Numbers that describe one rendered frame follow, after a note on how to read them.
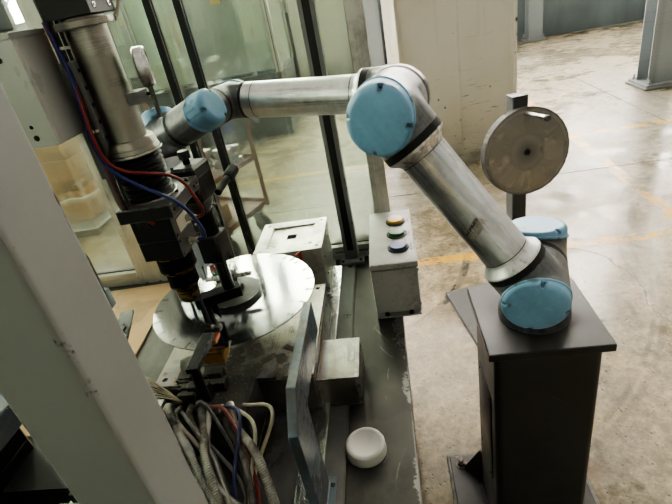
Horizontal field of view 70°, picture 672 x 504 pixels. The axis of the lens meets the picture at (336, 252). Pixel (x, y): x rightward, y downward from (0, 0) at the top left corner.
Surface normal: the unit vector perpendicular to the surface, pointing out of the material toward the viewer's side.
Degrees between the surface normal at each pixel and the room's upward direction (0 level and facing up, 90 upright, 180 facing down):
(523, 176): 86
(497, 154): 86
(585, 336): 0
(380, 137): 84
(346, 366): 0
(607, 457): 0
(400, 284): 90
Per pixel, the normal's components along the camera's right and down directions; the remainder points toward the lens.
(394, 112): -0.44, 0.44
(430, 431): -0.18, -0.86
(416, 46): 0.11, 0.47
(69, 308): 0.98, -0.12
